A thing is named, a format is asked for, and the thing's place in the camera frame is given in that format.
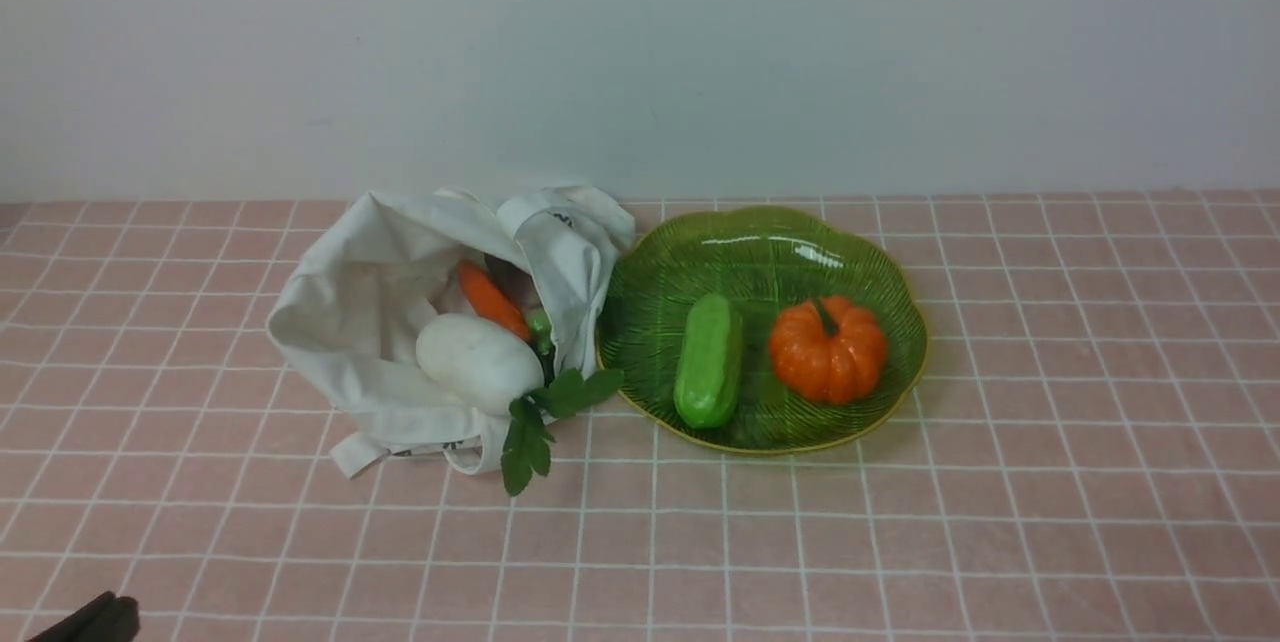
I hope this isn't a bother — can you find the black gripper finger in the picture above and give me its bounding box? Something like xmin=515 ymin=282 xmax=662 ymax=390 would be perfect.
xmin=29 ymin=591 xmax=141 ymax=642

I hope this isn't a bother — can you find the white toy radish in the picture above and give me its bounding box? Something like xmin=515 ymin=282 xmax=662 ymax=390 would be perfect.
xmin=415 ymin=313 xmax=545 ymax=417

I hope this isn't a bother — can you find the green leaf-shaped glass plate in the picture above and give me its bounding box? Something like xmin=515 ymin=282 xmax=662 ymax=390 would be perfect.
xmin=596 ymin=206 xmax=929 ymax=455

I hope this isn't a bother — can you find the orange toy pumpkin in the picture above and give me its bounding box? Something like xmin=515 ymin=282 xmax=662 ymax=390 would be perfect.
xmin=768 ymin=295 xmax=890 ymax=405

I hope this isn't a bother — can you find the green toy cucumber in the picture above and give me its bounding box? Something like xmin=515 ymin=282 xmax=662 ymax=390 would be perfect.
xmin=673 ymin=294 xmax=745 ymax=431

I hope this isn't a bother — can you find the white cloth tote bag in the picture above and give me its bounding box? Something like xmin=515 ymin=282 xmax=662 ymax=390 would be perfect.
xmin=266 ymin=185 xmax=637 ymax=478

